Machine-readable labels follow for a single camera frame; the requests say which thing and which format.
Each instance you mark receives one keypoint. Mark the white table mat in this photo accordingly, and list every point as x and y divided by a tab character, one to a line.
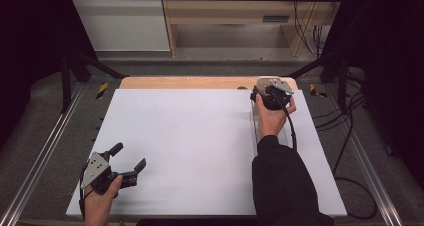
183	146

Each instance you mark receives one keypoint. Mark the person's left hand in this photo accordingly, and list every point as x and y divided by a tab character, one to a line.
100	207

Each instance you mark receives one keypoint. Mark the yellow black tape strip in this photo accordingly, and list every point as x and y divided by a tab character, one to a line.
315	91
102	90

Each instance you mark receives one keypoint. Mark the wooden desk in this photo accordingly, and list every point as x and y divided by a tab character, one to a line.
230	11

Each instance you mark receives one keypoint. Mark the black diagonal frame strut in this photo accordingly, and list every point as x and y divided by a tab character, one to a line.
96	66
320	64

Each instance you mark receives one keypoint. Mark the wooden table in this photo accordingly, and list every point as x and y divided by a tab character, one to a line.
186	82

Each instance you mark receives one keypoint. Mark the person's right hand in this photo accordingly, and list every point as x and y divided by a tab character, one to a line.
271	119

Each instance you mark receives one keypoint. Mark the black curtain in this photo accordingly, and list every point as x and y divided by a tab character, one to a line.
390	69
30	52

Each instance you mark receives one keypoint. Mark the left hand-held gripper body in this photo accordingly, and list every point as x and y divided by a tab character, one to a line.
96	169

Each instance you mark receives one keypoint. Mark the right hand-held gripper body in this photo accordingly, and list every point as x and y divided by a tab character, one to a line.
276	92

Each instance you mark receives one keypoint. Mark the white cabinet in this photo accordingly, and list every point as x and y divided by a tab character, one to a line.
123	22

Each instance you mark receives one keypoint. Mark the metal floor rail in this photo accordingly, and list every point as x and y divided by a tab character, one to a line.
40	152
370	166

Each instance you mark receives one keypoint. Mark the dark round table grommet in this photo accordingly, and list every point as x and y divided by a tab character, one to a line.
242	87

